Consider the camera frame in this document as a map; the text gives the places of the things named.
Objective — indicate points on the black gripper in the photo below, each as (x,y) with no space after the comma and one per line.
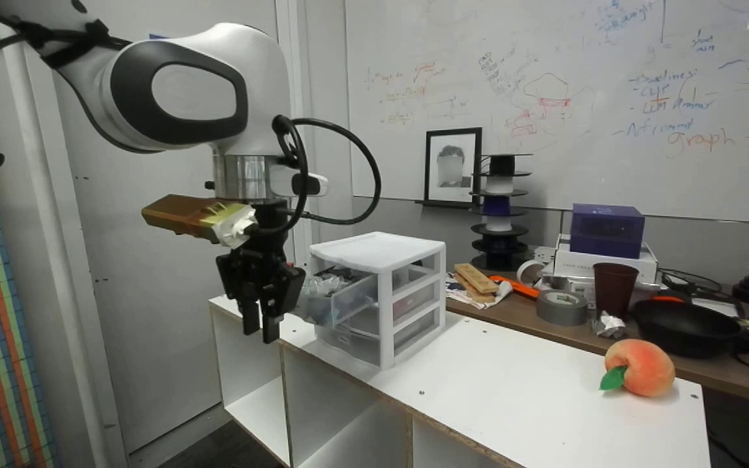
(257,268)

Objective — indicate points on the clear top drawer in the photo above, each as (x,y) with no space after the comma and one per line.
(333,295)

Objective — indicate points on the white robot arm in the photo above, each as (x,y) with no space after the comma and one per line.
(227,90)

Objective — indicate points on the white plastic drawer unit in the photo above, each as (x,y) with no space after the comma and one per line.
(409,295)

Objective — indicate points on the white shelf cabinet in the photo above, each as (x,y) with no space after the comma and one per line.
(477,397)

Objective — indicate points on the black spool tower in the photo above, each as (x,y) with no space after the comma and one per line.
(497,238)

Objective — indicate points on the framed portrait picture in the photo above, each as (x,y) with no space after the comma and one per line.
(452,165)

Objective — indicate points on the grey tape roll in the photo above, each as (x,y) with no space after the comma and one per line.
(561,307)

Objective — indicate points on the dark red cup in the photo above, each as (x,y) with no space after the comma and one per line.
(616,288)

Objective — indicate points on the purple box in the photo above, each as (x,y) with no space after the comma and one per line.
(608,229)

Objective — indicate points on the peach toy fruit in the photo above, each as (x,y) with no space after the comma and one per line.
(639,368)

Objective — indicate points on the black frying pan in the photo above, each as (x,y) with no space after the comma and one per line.
(685,329)

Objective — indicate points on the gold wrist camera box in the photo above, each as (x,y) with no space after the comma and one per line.
(214,219)

